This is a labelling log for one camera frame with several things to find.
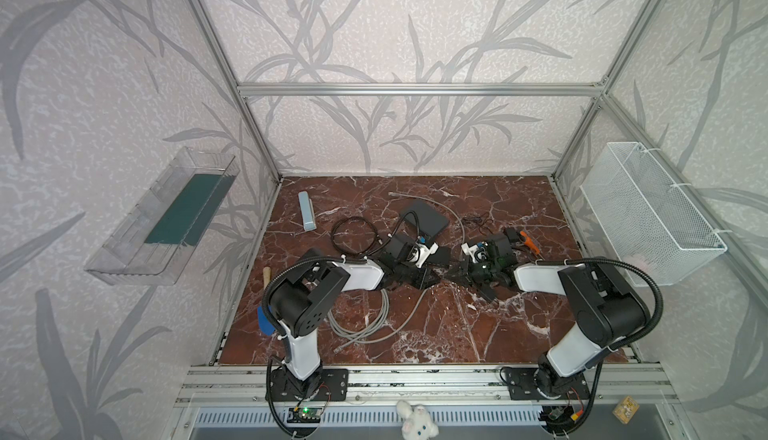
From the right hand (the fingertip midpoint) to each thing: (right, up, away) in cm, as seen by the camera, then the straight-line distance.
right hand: (445, 266), depth 90 cm
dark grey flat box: (-3, +13, +19) cm, 23 cm away
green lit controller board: (-37, -32, -18) cm, 52 cm away
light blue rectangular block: (-47, +16, +15) cm, 52 cm away
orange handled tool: (+29, +7, +9) cm, 31 cm away
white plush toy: (-10, -29, -25) cm, 40 cm away
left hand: (-2, -1, -2) cm, 3 cm away
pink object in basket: (+44, +6, -18) cm, 48 cm away
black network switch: (0, 0, +6) cm, 6 cm away
